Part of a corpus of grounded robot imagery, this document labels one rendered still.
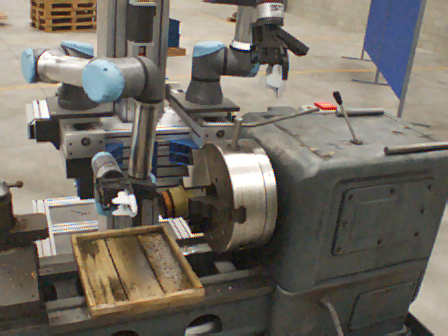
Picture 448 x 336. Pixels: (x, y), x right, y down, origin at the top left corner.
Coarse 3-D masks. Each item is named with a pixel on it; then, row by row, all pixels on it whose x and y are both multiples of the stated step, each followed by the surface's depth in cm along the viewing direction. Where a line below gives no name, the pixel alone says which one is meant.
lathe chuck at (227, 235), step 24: (216, 144) 137; (240, 144) 138; (216, 168) 137; (240, 168) 131; (216, 192) 148; (240, 192) 129; (264, 192) 131; (264, 216) 132; (216, 240) 142; (240, 240) 134
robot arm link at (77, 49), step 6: (66, 42) 169; (72, 42) 171; (78, 42) 174; (84, 42) 176; (66, 48) 169; (72, 48) 169; (78, 48) 169; (84, 48) 170; (90, 48) 172; (66, 54) 167; (72, 54) 169; (78, 54) 170; (84, 54) 171; (90, 54) 173
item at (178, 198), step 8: (160, 192) 136; (168, 192) 136; (176, 192) 135; (184, 192) 136; (192, 192) 138; (160, 200) 139; (168, 200) 134; (176, 200) 134; (184, 200) 135; (160, 208) 139; (168, 208) 134; (176, 208) 134; (184, 208) 135; (168, 216) 135; (176, 216) 136; (184, 216) 138
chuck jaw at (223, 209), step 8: (192, 200) 134; (200, 200) 134; (208, 200) 134; (216, 200) 134; (192, 208) 134; (200, 208) 134; (208, 208) 132; (216, 208) 129; (224, 208) 129; (232, 208) 130; (240, 208) 130; (208, 216) 133; (216, 216) 129; (224, 216) 130; (232, 216) 130; (240, 216) 130
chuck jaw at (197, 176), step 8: (192, 152) 142; (200, 152) 143; (192, 160) 142; (200, 160) 142; (192, 168) 141; (200, 168) 141; (208, 168) 142; (192, 176) 140; (200, 176) 141; (208, 176) 142; (184, 184) 138; (192, 184) 139; (200, 184) 140; (208, 184) 141
